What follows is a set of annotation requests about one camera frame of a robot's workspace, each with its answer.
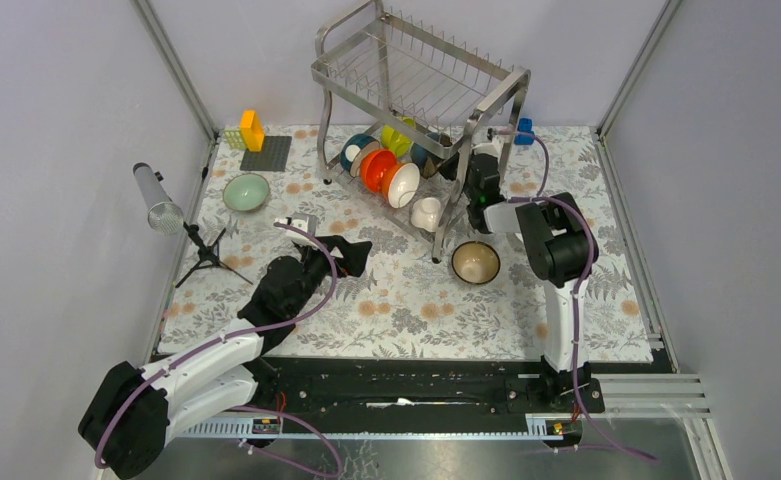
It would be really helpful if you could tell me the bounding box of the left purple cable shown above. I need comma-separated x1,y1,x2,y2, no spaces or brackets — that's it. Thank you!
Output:
93,221,345,478

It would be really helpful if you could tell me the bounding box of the steel two-tier dish rack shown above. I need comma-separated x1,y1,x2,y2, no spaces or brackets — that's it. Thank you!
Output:
311,1,531,263

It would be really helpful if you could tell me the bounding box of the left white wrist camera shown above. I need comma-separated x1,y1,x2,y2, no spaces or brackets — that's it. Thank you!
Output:
274,213,318,246

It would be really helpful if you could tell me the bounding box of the blue tan-inside bowl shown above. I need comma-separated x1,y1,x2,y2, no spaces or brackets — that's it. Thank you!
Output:
410,143,441,179

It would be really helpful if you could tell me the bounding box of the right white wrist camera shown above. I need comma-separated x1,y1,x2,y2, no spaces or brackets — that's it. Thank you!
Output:
472,128,504,158

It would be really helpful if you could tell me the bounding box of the blue toy block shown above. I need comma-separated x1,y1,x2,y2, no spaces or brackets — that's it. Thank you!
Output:
514,117,536,146

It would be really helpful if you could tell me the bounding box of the silver microphone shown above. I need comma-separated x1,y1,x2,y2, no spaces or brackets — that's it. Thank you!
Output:
132,162,184,236

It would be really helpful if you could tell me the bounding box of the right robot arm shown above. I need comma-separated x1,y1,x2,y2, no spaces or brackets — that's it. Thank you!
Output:
463,154,599,412

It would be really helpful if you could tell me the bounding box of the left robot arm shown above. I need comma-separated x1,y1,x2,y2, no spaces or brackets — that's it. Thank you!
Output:
78,235,373,479

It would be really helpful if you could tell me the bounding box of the yellow-green bowl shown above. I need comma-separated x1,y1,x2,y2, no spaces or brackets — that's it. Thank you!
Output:
380,125,413,158

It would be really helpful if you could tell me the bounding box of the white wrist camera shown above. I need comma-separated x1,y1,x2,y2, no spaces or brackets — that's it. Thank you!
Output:
472,128,504,158
274,213,318,246

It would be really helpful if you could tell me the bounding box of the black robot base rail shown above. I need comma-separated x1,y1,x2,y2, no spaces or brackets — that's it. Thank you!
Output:
246,357,605,434

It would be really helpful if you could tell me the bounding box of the floral table mat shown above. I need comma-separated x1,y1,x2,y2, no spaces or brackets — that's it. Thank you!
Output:
156,126,652,363

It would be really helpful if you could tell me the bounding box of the small white cup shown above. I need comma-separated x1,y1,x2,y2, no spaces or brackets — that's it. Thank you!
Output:
410,197,442,233

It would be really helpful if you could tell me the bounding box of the brown rimmed tan bowl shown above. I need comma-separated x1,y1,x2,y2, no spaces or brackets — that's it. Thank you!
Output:
451,241,501,285

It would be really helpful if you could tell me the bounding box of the orange toy block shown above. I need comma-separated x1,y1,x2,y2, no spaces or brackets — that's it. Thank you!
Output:
238,110,265,152

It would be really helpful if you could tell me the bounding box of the dark blue bowl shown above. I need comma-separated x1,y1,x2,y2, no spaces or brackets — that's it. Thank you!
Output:
340,133,381,177

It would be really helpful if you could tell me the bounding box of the light green toy block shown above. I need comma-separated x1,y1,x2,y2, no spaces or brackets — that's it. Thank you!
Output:
222,129,247,150

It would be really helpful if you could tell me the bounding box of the grey building baseplate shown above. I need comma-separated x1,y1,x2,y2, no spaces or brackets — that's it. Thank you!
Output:
240,135,292,172

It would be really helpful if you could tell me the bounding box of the black microphone tripod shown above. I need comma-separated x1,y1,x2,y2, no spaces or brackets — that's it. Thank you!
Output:
174,222,253,289

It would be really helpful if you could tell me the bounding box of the mint green floral bowl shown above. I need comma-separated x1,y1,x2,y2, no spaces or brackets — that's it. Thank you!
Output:
222,173,271,212

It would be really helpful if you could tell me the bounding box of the white orange-rimmed bowl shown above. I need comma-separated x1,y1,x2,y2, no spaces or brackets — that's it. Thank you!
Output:
381,163,421,208

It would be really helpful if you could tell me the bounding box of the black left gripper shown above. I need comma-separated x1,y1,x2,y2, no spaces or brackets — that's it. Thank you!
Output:
288,235,371,316

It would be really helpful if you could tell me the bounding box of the orange bowl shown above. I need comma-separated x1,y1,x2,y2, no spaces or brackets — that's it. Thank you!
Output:
360,149,397,193

